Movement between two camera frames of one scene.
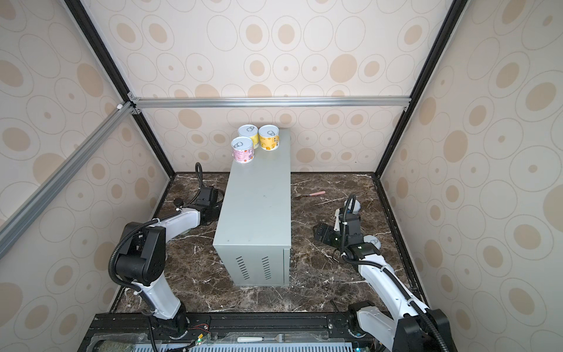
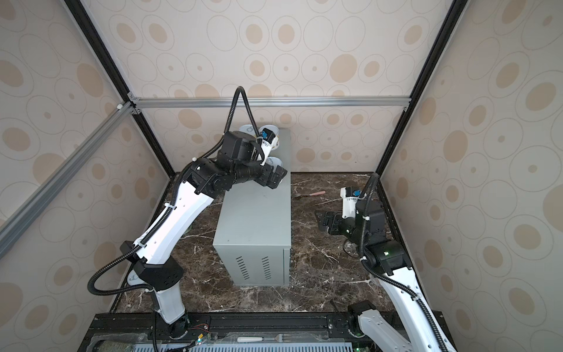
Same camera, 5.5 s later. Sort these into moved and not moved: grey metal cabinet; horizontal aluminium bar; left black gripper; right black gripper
Moved: right black gripper; left black gripper
Not moved: horizontal aluminium bar; grey metal cabinet
